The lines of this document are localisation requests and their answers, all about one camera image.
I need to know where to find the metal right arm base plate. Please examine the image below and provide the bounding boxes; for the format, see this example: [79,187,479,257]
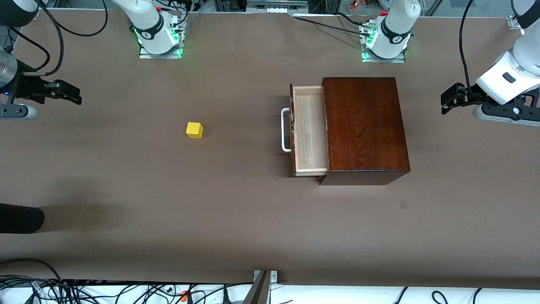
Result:
[139,17,186,59]

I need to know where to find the black cylindrical object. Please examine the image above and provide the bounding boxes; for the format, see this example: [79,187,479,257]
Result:
[0,203,45,234]

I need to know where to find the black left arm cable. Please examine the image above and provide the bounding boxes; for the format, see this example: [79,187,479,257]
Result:
[459,0,486,102]

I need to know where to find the black looping cable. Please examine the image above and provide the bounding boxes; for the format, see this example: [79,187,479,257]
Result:
[46,0,108,37]

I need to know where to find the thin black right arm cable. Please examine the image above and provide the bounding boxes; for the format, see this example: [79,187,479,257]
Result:
[8,25,50,71]

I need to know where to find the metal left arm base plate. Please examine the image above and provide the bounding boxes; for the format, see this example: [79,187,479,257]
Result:
[359,23,406,63]

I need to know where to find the tangled black cables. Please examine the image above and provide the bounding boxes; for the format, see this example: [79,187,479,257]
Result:
[0,275,254,304]

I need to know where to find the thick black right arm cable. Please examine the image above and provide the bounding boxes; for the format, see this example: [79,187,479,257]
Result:
[21,0,64,76]

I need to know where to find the dark brown wooden cabinet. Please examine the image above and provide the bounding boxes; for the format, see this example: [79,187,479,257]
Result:
[316,77,411,186]

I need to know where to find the black arched cable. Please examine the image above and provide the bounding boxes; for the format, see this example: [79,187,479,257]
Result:
[0,258,63,282]

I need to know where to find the long black table cable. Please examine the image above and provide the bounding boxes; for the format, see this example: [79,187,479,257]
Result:
[294,16,372,36]

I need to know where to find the short black table cable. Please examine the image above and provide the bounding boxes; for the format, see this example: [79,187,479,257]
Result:
[335,12,374,27]

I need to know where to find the metal table edge bracket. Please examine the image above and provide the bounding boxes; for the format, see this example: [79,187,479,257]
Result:
[244,270,278,304]

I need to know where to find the white power strip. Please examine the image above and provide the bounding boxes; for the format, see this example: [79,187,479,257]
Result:
[246,0,309,14]

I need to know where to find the wooden drawer with white handle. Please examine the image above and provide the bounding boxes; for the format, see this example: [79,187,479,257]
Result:
[281,84,330,177]

